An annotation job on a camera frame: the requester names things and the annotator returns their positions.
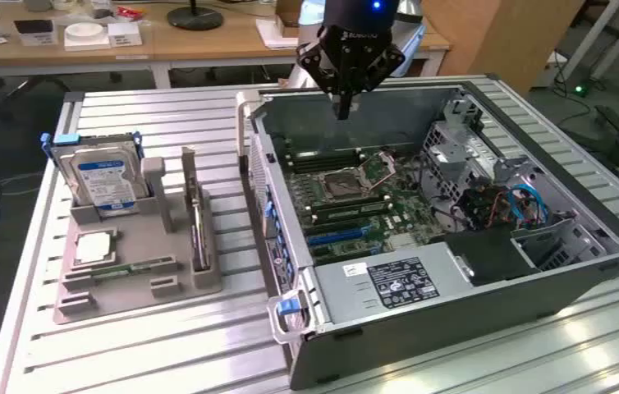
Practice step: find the black chair base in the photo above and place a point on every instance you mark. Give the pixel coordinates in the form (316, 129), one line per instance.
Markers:
(40, 84)

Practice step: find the green graphics card black fan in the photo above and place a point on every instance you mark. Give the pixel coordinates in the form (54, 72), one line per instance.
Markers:
(198, 213)

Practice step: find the white labelled box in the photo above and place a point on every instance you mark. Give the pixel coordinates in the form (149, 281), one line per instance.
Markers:
(125, 36)

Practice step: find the grey parts rack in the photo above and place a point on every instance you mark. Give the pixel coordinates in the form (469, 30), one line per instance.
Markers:
(138, 246)

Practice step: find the silver CPU chip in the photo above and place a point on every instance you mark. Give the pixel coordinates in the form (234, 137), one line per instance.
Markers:
(93, 248)

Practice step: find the red packet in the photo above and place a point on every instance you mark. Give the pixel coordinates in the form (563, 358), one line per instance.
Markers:
(129, 14)

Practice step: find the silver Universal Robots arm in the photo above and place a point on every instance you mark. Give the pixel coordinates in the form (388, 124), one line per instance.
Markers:
(300, 76)

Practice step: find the black plastic shroud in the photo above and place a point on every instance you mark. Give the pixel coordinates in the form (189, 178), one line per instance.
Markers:
(484, 254)

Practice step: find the white box round dish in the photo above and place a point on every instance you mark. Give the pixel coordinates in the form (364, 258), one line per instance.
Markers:
(86, 38)

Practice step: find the open black PC case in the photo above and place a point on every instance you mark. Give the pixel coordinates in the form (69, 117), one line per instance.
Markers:
(451, 328)

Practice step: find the black round lamp base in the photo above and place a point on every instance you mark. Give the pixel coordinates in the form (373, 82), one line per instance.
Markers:
(194, 18)

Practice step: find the white box black lid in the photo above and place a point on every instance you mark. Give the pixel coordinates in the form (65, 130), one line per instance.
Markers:
(34, 33)

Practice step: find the hard disk in blue caddy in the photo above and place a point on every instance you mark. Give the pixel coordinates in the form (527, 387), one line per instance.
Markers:
(102, 180)

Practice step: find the white desk frame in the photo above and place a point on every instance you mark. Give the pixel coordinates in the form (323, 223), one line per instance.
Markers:
(583, 45)

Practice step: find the metal disk bay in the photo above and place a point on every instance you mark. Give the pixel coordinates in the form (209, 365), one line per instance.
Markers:
(549, 246)
(445, 172)

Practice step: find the green RAM stick white label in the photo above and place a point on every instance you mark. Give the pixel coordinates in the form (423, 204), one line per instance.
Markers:
(349, 210)

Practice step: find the blue expansion slot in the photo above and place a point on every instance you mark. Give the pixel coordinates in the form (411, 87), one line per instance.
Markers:
(339, 239)

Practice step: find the grey cup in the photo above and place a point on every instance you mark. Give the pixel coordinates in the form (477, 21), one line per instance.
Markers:
(38, 5)

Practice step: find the white tape roll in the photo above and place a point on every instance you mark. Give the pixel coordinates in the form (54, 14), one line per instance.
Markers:
(62, 4)

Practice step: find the brown cardboard box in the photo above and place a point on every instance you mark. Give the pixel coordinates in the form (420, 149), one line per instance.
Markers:
(288, 12)

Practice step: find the wooden cabinet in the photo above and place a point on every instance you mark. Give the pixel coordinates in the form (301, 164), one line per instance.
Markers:
(505, 41)

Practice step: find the black expansion slot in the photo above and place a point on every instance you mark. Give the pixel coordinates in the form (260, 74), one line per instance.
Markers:
(333, 227)

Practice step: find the small dark object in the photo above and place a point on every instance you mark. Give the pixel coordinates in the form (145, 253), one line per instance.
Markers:
(102, 13)

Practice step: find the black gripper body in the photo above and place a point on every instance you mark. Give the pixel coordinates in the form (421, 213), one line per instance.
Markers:
(357, 41)

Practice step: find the black device green light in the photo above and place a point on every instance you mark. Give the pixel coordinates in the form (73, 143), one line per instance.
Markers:
(580, 89)

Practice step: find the wooden desk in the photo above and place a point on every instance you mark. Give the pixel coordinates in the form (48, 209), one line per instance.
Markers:
(204, 45)

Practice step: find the metal socket cover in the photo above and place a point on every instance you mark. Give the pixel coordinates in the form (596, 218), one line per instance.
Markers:
(379, 166)

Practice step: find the grey power supply unit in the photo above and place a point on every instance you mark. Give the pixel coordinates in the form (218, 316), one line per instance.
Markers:
(352, 299)

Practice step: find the green motherboard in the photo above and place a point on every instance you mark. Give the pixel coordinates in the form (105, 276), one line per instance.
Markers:
(396, 213)

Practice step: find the CPU socket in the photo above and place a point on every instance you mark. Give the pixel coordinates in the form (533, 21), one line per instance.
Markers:
(344, 182)

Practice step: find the white paper stack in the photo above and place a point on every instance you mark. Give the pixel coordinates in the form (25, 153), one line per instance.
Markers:
(276, 35)

